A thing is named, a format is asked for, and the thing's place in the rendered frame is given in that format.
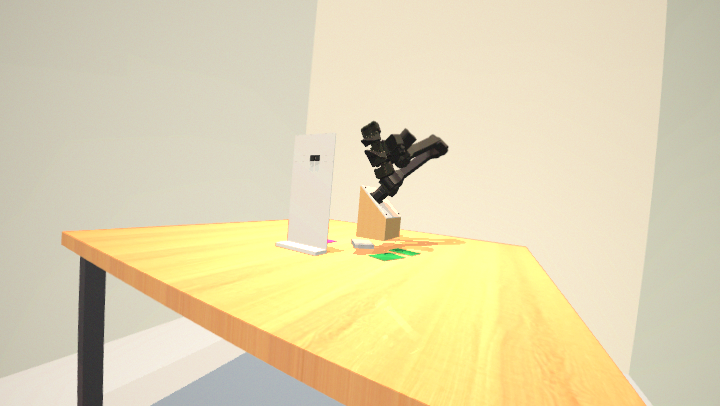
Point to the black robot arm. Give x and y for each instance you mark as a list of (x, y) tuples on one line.
[(400, 146)]

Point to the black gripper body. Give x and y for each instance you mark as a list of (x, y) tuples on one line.
[(385, 170)]

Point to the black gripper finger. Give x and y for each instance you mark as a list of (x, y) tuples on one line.
[(371, 139), (375, 158)]

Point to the light grey panel with socket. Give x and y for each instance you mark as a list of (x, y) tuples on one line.
[(310, 197)]

